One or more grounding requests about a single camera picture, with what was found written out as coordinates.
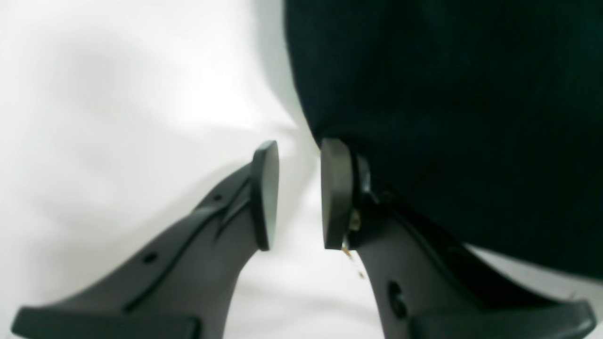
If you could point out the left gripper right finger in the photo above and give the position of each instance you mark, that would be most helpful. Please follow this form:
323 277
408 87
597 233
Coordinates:
426 284

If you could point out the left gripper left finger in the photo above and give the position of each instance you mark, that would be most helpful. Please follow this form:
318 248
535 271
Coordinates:
180 285

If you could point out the black T-shirt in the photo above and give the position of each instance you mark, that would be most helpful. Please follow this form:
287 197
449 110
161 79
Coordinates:
484 115

